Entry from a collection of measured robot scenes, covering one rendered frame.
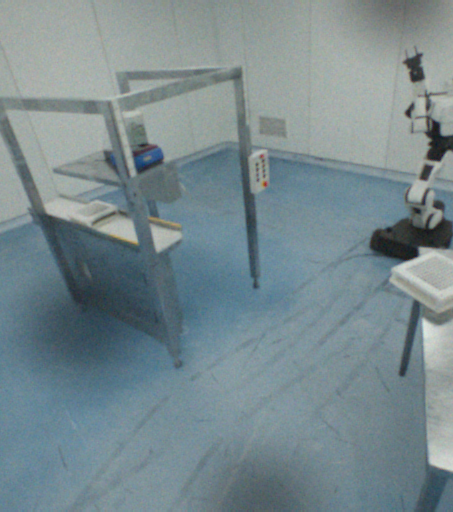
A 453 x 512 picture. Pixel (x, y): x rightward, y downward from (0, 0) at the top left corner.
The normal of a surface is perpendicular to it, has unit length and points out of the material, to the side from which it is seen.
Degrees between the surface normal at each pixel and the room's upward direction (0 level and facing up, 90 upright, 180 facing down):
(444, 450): 0
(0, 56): 90
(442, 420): 0
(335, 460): 0
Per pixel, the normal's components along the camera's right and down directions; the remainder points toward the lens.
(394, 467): -0.11, -0.84
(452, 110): -0.02, 0.54
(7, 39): 0.68, 0.33
